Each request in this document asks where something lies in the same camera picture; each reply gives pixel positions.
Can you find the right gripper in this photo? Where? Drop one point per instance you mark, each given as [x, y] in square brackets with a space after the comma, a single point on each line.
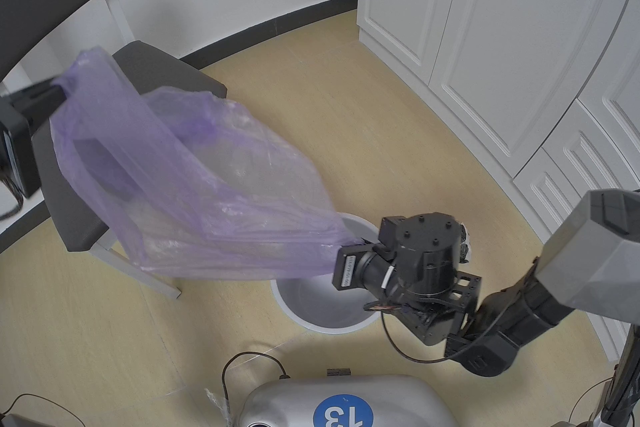
[370, 272]

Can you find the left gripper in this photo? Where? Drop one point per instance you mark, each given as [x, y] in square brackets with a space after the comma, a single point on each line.
[27, 107]

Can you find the purple plastic bag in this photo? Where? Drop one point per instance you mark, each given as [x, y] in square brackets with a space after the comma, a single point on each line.
[200, 195]

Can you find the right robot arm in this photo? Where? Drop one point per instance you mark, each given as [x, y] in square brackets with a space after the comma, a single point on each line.
[585, 255]

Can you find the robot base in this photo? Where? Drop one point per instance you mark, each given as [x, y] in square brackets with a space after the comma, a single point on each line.
[350, 400]

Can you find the white trash bin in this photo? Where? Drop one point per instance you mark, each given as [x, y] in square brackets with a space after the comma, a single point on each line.
[320, 315]

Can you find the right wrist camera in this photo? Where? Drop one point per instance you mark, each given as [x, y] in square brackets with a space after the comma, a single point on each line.
[391, 232]

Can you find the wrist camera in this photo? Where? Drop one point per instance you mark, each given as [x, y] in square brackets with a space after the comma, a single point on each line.
[391, 232]
[20, 155]

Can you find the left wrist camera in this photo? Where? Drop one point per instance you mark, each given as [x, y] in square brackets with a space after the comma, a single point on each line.
[20, 155]

